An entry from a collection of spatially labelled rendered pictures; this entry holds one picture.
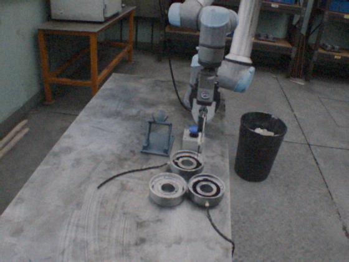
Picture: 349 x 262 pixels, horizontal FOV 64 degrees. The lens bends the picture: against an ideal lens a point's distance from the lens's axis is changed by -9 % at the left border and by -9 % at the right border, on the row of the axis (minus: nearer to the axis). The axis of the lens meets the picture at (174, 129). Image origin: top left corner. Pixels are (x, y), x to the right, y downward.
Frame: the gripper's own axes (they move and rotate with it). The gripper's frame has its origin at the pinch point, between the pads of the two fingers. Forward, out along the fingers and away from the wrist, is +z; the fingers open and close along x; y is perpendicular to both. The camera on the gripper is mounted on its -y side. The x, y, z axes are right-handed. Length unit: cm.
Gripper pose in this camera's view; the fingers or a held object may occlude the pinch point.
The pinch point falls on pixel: (201, 121)
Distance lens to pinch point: 97.0
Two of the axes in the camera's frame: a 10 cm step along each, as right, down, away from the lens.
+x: -9.8, -1.4, 1.0
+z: -0.7, 8.5, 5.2
